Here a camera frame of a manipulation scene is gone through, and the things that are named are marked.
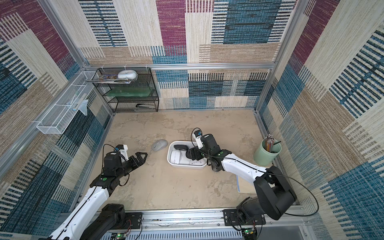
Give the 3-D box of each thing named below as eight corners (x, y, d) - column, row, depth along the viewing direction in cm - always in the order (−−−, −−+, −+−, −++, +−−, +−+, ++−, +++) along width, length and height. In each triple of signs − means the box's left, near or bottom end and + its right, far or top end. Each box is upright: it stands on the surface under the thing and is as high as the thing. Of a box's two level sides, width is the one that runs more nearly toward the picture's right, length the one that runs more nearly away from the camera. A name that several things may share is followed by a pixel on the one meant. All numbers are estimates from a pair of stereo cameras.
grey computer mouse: (151, 149, 101) (150, 145, 98) (160, 139, 106) (159, 136, 103) (159, 154, 99) (157, 150, 96) (168, 144, 104) (167, 140, 101)
